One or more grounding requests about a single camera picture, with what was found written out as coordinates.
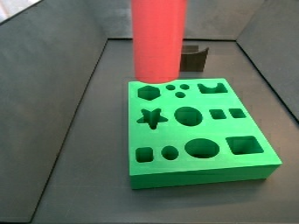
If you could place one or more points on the black curved peg holder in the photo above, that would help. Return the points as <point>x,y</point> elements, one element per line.
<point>192,58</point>

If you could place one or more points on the green shape board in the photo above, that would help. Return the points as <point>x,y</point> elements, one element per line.
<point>192,135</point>

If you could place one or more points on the red oval peg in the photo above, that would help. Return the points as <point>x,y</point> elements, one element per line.
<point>158,27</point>

